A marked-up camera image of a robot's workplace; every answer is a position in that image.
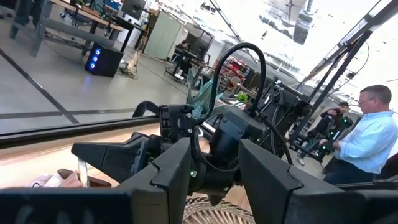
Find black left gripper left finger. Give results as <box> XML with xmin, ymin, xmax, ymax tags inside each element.
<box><xmin>116</xmin><ymin>136</ymin><xmax>192</xmax><ymax>224</ymax></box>

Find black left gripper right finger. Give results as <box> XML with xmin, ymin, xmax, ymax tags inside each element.
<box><xmin>238</xmin><ymin>138</ymin><xmax>358</xmax><ymax>224</ymax></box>

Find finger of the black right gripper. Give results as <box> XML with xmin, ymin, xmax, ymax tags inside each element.
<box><xmin>70</xmin><ymin>132</ymin><xmax>150</xmax><ymax>171</ymax></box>
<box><xmin>102</xmin><ymin>144</ymin><xmax>150</xmax><ymax>184</ymax></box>

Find round woven placemat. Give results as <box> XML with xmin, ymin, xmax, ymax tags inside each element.
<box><xmin>182</xmin><ymin>196</ymin><xmax>256</xmax><ymax>224</ymax></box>

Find black handheld device green lights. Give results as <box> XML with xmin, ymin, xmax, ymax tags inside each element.
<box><xmin>316</xmin><ymin>127</ymin><xmax>343</xmax><ymax>163</ymax></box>

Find green snake plant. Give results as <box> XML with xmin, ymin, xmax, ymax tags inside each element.
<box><xmin>185</xmin><ymin>77</ymin><xmax>225</xmax><ymax>119</ymax></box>

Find small bright green plant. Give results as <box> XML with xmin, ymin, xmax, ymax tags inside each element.
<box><xmin>235</xmin><ymin>91</ymin><xmax>251</xmax><ymax>104</ymax></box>

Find person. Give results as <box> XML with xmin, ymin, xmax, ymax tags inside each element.
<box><xmin>319</xmin><ymin>84</ymin><xmax>398</xmax><ymax>185</ymax></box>
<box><xmin>296</xmin><ymin>101</ymin><xmax>354</xmax><ymax>166</ymax></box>
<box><xmin>172</xmin><ymin>40</ymin><xmax>193</xmax><ymax>76</ymax></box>

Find black computer tower with lights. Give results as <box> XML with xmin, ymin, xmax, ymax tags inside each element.
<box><xmin>84</xmin><ymin>42</ymin><xmax>124</xmax><ymax>78</ymax></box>

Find red storage rack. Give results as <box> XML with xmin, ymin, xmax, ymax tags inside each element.
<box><xmin>217</xmin><ymin>57</ymin><xmax>250</xmax><ymax>94</ymax></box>

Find black office desk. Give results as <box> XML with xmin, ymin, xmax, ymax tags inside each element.
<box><xmin>164</xmin><ymin>49</ymin><xmax>215</xmax><ymax>83</ymax></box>

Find pale green partition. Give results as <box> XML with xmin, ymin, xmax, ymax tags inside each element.
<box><xmin>142</xmin><ymin>11</ymin><xmax>183</xmax><ymax>61</ymax></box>

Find wooden workbench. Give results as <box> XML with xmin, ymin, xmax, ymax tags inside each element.
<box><xmin>8</xmin><ymin>0</ymin><xmax>126</xmax><ymax>58</ymax></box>

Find black computer monitor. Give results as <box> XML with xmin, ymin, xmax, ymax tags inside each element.
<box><xmin>120</xmin><ymin>0</ymin><xmax>147</xmax><ymax>21</ymax></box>

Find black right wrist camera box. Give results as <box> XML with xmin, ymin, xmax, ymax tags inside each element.
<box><xmin>214</xmin><ymin>105</ymin><xmax>270</xmax><ymax>147</ymax></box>

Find black table edge handle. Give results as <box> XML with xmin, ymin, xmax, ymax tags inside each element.
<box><xmin>132</xmin><ymin>100</ymin><xmax>160</xmax><ymax>118</ymax></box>

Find black rig frame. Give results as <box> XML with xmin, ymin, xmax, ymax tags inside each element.
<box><xmin>288</xmin><ymin>0</ymin><xmax>398</xmax><ymax>147</ymax></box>

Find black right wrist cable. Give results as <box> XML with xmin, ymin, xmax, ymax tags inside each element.
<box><xmin>197</xmin><ymin>42</ymin><xmax>267</xmax><ymax>126</ymax></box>

